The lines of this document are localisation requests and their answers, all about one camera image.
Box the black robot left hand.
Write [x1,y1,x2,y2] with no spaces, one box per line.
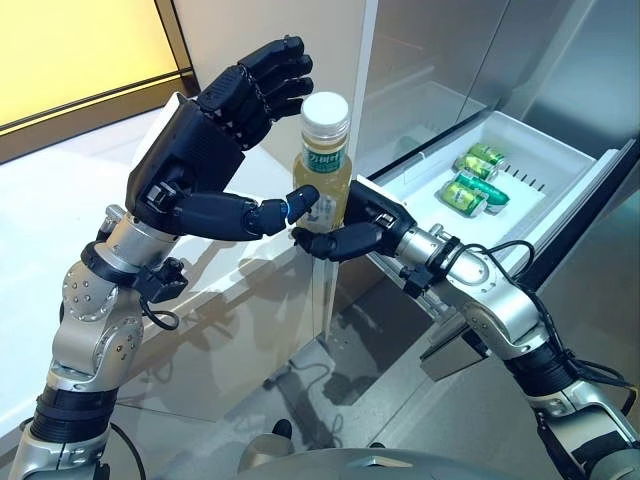
[124,34,320,242]

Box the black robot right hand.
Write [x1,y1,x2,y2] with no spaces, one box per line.
[292,178,418,263]

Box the clear tea bottle white cap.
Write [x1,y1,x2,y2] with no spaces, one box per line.
[292,91,351,234]

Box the white fridge drawer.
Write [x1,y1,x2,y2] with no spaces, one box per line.
[357,109,640,324]

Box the stainless steel fridge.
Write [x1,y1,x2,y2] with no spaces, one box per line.
[357,0,640,386]

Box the dark green drink can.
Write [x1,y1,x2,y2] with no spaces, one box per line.
[452,171,512,208]

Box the grey robot torso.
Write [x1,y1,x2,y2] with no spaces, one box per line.
[237,433,504,480]

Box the silver robot left leg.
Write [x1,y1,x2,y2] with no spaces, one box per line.
[237,417,297,464]

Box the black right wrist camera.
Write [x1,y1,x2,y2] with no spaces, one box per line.
[399,264,437,300]

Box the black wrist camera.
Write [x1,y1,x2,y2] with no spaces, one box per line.
[399,264,437,300]
[132,256,190,304]

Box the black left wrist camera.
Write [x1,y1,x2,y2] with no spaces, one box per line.
[132,256,190,304]

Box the yellow window with dark frame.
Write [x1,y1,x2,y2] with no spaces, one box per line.
[0,0,197,166]

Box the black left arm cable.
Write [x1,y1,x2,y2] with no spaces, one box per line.
[99,294,182,480]

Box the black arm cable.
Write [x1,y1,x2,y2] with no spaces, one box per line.
[447,239,640,419]
[99,294,182,480]

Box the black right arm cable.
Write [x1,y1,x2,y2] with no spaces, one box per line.
[447,239,640,419]

